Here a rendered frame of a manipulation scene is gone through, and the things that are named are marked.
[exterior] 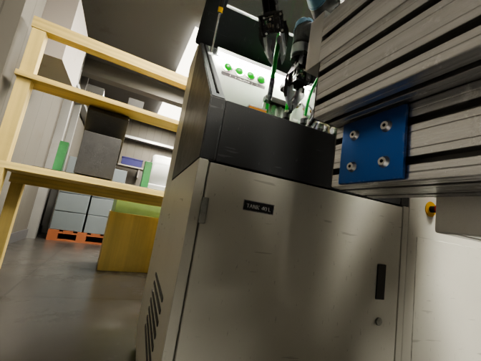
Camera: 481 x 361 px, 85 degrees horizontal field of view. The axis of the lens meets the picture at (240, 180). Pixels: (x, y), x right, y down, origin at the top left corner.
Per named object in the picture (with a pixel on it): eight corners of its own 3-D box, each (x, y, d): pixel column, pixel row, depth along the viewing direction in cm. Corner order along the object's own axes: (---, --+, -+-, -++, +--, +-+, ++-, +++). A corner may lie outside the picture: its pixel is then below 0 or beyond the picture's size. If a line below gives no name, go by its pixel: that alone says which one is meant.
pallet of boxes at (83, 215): (62, 230, 487) (79, 166, 507) (112, 236, 521) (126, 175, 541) (45, 239, 373) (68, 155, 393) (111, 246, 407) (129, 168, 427)
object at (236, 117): (215, 160, 63) (226, 99, 65) (210, 163, 67) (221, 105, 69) (400, 205, 84) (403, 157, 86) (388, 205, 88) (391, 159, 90)
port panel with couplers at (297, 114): (290, 149, 130) (297, 92, 135) (286, 150, 133) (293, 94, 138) (311, 155, 135) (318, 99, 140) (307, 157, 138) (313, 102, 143)
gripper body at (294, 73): (295, 76, 93) (299, 46, 95) (283, 87, 101) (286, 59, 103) (313, 84, 96) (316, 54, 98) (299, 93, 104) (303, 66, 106)
